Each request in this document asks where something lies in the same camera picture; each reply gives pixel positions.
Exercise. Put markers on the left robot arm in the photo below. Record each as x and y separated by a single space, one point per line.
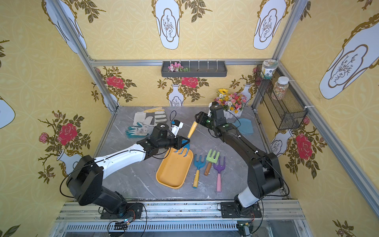
85 181

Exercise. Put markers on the black wire mesh basket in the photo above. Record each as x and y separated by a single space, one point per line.
287 112

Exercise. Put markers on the pink flowers on shelf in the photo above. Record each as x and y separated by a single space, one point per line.
177 67

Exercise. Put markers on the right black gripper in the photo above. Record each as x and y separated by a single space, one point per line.
203 117

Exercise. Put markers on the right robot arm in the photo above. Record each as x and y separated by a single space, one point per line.
264 174

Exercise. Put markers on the flower pot white fence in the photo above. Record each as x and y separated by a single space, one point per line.
232 103

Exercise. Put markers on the left circuit board with wires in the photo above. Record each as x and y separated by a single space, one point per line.
120 225

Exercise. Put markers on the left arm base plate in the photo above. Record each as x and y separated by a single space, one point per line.
133 210

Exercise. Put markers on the yellow plastic storage tray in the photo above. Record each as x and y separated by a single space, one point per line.
174 168

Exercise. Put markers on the blue plastic dustpan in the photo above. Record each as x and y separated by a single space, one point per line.
244 126

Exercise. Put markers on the right circuit board with wires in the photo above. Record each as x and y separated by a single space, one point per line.
244 229

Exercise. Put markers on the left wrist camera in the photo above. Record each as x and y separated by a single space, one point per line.
176 126

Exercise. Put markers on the circuit board with wires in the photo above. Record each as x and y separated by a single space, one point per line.
244 229
120 225

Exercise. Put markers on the teal rake yellow handle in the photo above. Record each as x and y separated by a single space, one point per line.
185 143

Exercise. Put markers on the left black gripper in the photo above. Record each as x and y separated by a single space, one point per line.
178 142

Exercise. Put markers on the blue rake yellow handle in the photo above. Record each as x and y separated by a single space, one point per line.
199 163

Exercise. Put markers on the grey wall shelf tray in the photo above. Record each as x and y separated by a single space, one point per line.
198 68

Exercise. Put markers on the purple rake pink handle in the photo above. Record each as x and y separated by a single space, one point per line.
219 168

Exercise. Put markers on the white green striped glove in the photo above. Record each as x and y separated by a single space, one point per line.
148 119

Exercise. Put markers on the green rake brown handle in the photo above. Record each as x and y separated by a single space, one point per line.
212 158

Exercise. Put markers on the clear jar white lid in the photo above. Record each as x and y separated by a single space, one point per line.
280 88

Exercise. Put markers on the jar with patterned lid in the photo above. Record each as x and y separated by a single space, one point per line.
268 68

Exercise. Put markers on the teal grey garden glove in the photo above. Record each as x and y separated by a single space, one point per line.
139 130

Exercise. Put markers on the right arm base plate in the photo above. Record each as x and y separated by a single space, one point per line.
234 210

